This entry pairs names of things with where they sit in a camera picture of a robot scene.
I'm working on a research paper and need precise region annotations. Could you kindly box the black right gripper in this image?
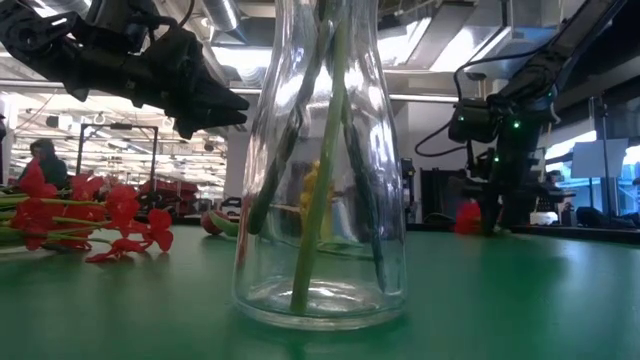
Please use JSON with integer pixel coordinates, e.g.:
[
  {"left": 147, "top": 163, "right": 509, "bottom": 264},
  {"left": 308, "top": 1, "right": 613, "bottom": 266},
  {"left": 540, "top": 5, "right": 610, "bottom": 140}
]
[{"left": 480, "top": 89, "right": 559, "bottom": 235}]

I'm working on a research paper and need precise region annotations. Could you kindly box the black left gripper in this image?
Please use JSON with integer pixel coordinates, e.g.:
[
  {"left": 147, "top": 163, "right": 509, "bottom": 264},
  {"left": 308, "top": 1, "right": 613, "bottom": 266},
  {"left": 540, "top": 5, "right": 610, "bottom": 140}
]
[{"left": 64, "top": 27, "right": 250, "bottom": 141}]

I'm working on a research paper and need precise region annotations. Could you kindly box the red artificial flower bunch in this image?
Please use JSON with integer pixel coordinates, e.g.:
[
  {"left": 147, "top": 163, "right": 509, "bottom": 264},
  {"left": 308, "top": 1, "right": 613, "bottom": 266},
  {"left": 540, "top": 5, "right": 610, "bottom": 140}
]
[
  {"left": 0, "top": 158, "right": 175, "bottom": 265},
  {"left": 453, "top": 198, "right": 484, "bottom": 236}
]

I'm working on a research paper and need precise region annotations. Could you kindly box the white artificial tulip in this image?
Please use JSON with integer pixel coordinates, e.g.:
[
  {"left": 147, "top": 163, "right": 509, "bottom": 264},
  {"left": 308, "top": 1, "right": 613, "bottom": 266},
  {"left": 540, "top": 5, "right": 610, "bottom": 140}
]
[{"left": 289, "top": 0, "right": 351, "bottom": 314}]

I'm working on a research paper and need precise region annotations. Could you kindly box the clear glass vase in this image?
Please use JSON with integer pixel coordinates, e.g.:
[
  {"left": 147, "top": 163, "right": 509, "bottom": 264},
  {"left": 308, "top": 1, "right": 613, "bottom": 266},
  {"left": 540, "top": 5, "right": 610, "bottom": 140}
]
[{"left": 232, "top": 0, "right": 407, "bottom": 332}]

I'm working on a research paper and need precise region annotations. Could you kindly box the black cabinet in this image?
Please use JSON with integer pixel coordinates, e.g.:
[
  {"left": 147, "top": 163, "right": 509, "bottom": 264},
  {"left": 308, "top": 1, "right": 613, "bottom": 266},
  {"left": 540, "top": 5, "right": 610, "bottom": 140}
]
[{"left": 419, "top": 167, "right": 466, "bottom": 225}]

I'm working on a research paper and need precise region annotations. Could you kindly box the red furniture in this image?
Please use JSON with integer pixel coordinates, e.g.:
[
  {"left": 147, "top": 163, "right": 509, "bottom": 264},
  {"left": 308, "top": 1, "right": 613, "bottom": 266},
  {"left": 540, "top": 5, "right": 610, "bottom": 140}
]
[{"left": 139, "top": 178, "right": 201, "bottom": 201}]

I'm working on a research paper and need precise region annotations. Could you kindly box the green table mat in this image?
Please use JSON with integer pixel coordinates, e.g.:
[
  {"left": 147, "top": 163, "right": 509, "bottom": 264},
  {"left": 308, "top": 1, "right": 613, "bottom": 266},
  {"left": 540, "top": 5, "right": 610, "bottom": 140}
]
[{"left": 0, "top": 224, "right": 640, "bottom": 360}]

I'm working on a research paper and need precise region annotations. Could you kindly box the white board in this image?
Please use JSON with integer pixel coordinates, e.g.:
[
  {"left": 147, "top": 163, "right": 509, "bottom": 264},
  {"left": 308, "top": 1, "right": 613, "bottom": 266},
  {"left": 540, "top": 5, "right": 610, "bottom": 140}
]
[{"left": 571, "top": 138, "right": 630, "bottom": 180}]

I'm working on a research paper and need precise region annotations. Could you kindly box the black tripod stand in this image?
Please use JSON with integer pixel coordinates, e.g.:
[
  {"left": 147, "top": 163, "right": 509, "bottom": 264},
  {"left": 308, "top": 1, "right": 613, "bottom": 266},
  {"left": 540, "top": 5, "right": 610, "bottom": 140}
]
[{"left": 597, "top": 97, "right": 615, "bottom": 217}]

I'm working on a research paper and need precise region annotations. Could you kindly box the person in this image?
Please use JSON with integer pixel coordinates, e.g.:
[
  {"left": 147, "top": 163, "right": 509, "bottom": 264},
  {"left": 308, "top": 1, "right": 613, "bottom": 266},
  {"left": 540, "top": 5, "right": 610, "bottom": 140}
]
[{"left": 17, "top": 138, "right": 70, "bottom": 190}]

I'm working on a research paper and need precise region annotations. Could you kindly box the black metal stand frame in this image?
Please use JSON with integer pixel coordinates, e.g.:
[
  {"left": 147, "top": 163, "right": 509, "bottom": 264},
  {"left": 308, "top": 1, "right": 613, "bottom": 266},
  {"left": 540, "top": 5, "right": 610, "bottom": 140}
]
[{"left": 75, "top": 122, "right": 160, "bottom": 177}]

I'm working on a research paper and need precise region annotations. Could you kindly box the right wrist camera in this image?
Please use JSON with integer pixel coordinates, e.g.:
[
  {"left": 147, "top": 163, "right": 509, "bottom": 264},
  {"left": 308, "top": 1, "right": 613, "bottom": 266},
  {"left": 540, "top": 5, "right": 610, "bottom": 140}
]
[{"left": 447, "top": 97, "right": 501, "bottom": 145}]

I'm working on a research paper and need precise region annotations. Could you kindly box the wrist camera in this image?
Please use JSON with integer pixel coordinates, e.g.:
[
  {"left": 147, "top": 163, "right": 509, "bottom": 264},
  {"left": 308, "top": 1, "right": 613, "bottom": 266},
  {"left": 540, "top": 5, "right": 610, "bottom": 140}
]
[
  {"left": 84, "top": 0, "right": 154, "bottom": 56},
  {"left": 447, "top": 97, "right": 501, "bottom": 145}
]

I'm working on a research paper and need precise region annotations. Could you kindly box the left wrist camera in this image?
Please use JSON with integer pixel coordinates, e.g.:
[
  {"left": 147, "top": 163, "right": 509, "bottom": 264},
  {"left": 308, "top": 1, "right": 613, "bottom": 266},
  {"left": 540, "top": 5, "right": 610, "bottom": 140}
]
[{"left": 84, "top": 0, "right": 154, "bottom": 56}]

